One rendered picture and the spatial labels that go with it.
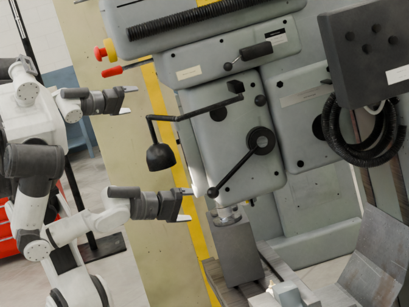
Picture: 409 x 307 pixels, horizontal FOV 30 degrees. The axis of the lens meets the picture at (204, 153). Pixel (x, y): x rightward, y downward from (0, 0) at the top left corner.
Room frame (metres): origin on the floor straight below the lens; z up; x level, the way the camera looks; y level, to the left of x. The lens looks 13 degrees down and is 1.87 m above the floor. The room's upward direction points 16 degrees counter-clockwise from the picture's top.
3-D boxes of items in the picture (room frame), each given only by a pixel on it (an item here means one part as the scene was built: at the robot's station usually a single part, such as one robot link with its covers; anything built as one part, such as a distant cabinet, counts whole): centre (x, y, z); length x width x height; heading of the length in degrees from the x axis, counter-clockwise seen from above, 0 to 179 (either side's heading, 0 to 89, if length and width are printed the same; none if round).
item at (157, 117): (1.77, 0.07, 1.58); 0.17 x 0.01 x 0.01; 26
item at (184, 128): (1.90, 0.03, 1.45); 0.04 x 0.04 x 0.21; 8
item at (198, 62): (1.91, -0.12, 1.68); 0.34 x 0.24 x 0.10; 98
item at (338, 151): (1.75, -0.37, 1.45); 0.18 x 0.16 x 0.21; 98
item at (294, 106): (1.93, -0.27, 1.47); 0.24 x 0.19 x 0.26; 8
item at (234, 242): (2.27, -0.01, 1.06); 0.22 x 0.12 x 0.20; 1
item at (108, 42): (1.88, 0.15, 1.76); 0.06 x 0.02 x 0.06; 8
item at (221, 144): (1.91, -0.08, 1.47); 0.21 x 0.19 x 0.32; 8
